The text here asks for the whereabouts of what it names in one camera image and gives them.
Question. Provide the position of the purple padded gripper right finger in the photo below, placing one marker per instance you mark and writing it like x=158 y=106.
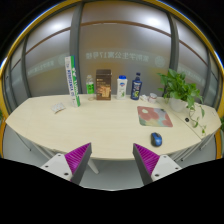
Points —
x=151 y=166

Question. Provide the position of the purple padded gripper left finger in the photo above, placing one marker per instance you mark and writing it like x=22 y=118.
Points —
x=70 y=166

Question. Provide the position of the blue black computer mouse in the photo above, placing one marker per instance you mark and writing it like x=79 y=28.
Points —
x=156 y=139

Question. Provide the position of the floral patterned mouse pad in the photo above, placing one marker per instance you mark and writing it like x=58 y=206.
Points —
x=155 y=117

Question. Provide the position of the small white crumpled packet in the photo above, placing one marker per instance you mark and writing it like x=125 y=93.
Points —
x=144 y=97

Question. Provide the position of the small white jar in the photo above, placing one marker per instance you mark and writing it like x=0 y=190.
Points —
x=152 y=98

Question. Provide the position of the green potted pothos plant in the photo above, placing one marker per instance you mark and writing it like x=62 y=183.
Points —
x=176 y=89

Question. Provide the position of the dark blue shampoo bottle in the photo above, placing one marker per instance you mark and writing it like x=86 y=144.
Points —
x=136 y=87

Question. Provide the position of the clear green-label water bottle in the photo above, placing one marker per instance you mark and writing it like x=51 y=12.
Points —
x=90 y=87

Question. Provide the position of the white shampoo bottle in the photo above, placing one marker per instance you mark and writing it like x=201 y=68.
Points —
x=121 y=87

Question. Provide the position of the brown carton box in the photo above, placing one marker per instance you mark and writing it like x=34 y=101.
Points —
x=103 y=84

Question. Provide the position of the green white shuttlecock tube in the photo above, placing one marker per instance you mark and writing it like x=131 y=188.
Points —
x=72 y=80

